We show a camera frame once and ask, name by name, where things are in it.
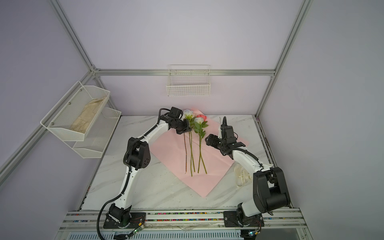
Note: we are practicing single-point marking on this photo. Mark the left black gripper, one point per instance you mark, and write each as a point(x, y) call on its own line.
point(186, 129)

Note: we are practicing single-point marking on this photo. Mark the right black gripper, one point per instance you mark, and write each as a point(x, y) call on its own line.
point(213, 143)

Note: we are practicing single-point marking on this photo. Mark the red pink fake rose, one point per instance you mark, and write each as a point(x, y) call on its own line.
point(202, 117)

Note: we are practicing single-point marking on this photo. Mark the pink purple wrapping paper sheet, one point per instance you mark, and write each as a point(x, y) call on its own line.
point(210, 164)

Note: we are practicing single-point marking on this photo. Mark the white blue fake rose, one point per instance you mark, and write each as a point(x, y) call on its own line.
point(190, 116)

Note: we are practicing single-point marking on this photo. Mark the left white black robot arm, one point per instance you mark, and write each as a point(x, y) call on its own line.
point(137, 157)

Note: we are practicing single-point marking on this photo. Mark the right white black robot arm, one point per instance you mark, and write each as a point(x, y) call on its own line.
point(270, 191)

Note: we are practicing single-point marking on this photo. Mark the white mesh lower shelf basket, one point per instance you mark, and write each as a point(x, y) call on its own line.
point(98, 138)

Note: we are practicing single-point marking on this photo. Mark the white mesh shelf basket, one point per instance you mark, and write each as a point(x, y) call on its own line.
point(98, 138)
point(60, 118)

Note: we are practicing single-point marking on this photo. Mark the beige cloth in basket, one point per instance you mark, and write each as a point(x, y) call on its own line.
point(83, 121)

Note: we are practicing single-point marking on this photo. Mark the white mesh upper shelf basket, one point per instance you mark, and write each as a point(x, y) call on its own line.
point(60, 118)

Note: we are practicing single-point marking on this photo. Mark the white wire wall basket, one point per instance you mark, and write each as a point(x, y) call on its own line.
point(188, 80)

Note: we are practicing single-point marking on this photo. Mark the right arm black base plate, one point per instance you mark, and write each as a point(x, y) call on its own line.
point(234, 219)

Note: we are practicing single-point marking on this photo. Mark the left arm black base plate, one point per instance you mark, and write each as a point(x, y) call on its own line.
point(130, 221)

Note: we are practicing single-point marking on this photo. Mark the aluminium front rail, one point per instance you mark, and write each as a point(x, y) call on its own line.
point(162, 220)

